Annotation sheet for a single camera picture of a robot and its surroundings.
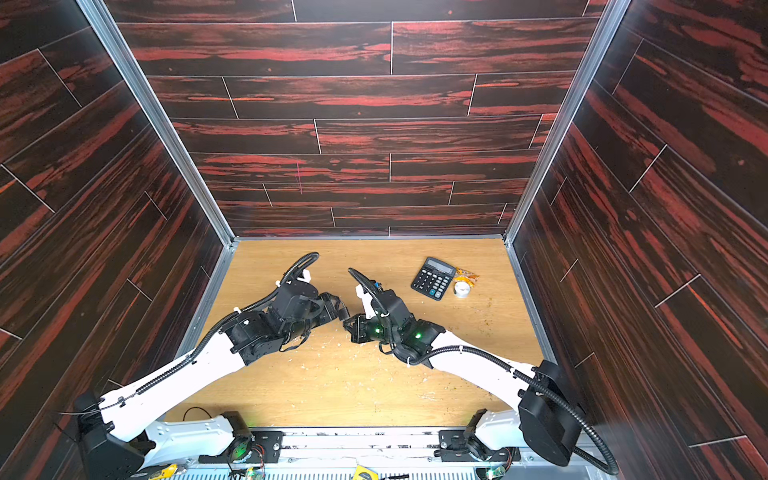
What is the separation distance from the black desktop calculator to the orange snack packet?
0.05 ft

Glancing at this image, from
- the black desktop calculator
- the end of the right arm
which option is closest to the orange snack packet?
the black desktop calculator

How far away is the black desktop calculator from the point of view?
1.04 meters

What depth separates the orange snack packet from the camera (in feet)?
3.49

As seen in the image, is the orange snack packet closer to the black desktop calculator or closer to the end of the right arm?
the black desktop calculator
